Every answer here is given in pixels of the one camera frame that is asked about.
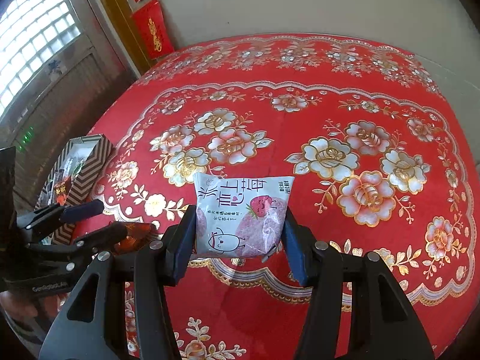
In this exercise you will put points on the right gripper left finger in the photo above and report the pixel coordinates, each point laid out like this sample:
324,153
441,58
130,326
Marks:
92,321

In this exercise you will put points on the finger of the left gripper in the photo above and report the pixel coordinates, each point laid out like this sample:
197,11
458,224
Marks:
40,223
86,241

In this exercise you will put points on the orange red candy wrapper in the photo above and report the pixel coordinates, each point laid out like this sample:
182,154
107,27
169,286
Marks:
137,235

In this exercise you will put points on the white strawberry snack packet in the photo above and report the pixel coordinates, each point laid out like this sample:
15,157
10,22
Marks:
240,217

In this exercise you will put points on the red gold snack packet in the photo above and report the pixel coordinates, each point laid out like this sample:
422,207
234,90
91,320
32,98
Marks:
61,190

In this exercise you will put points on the person's left hand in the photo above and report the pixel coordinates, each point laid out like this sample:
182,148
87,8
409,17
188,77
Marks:
31,319

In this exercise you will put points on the striped cardboard box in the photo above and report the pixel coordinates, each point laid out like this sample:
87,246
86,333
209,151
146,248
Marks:
82,159

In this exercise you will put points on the red floral tablecloth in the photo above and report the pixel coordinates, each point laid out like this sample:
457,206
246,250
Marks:
379,160

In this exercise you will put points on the barred window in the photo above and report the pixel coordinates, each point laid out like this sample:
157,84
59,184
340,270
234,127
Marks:
32,32

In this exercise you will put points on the lower red paper decoration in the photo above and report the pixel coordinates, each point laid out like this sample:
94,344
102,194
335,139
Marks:
150,24

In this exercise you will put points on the wooden door frame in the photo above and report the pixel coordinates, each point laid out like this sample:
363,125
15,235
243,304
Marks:
119,14

